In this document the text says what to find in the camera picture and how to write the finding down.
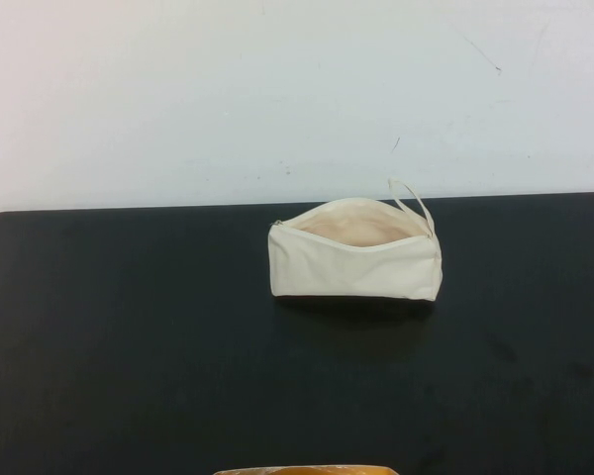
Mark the orange cardboard box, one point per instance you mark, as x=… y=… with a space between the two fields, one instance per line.
x=302 y=470

